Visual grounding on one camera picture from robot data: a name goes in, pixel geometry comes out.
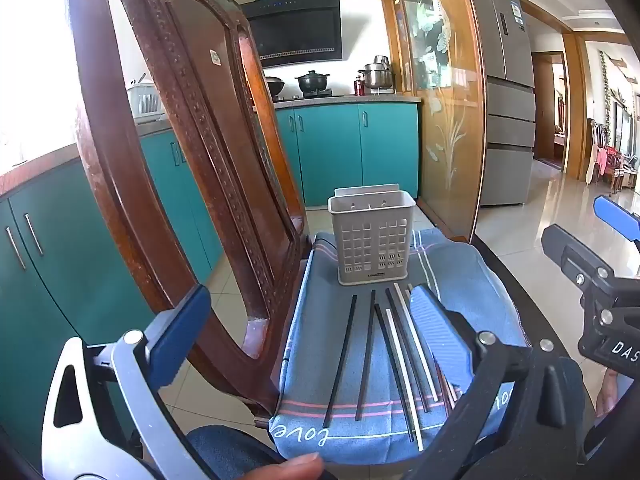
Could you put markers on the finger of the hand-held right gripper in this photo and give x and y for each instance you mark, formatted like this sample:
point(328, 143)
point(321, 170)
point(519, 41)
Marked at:
point(565, 250)
point(617, 217)

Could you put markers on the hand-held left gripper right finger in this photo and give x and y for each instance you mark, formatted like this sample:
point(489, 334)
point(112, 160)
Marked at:
point(440, 332)

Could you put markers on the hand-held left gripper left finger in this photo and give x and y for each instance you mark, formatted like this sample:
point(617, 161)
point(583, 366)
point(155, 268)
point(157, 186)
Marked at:
point(177, 330)

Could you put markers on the black chopstick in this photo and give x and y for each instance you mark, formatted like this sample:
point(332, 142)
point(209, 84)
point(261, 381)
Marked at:
point(340, 360)
point(395, 375)
point(366, 355)
point(408, 350)

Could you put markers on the white chopstick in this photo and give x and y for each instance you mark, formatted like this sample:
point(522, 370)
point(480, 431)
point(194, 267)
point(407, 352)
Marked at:
point(405, 385)
point(414, 340)

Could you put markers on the grey plastic utensil basket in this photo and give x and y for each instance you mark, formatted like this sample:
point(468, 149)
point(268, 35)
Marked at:
point(372, 240)

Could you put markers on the person's right hand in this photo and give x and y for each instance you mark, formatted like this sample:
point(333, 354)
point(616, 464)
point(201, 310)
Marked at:
point(606, 392)

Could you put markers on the person's left hand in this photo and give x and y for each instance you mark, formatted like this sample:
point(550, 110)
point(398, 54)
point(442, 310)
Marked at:
point(285, 469)

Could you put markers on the brown chopstick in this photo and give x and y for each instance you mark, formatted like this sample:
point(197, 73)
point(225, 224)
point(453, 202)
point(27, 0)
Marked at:
point(446, 390)

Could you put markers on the distant wooden chairs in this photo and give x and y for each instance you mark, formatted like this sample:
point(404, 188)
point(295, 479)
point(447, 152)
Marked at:
point(607, 160)

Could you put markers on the blue striped cloth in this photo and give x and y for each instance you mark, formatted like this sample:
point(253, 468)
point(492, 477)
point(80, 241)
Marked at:
point(320, 340)

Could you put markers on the person's left leg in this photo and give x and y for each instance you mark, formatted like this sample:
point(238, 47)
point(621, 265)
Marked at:
point(225, 442)

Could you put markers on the teal side cabinets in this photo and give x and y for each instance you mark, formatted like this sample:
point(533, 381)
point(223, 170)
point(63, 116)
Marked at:
point(75, 260)

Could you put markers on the silver refrigerator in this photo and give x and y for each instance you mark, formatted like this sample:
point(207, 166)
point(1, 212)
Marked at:
point(505, 110)

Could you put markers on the carved wooden chair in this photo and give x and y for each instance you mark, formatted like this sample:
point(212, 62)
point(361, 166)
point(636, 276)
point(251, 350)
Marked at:
point(215, 170)

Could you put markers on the etched glass partition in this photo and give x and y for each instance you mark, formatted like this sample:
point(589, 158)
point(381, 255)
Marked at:
point(445, 110)

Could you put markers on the teal base cabinets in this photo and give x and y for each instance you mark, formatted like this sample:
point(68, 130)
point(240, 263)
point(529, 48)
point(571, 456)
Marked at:
point(345, 155)

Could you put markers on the white dish rack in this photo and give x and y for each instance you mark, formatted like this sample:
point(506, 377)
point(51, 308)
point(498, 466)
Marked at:
point(145, 102)

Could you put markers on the steel stock pot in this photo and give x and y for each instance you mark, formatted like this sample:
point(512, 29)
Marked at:
point(377, 76)

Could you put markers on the red bottle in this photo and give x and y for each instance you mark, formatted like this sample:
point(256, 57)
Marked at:
point(359, 86)

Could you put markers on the black wok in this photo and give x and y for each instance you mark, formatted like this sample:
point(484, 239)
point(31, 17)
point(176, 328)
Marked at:
point(274, 86)

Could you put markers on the gas stove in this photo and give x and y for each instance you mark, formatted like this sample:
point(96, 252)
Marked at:
point(312, 95)

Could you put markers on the black cooking pot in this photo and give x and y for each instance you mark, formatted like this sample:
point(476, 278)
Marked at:
point(313, 82)

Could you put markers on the black range hood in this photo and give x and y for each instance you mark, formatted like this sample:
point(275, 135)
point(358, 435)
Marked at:
point(295, 30)

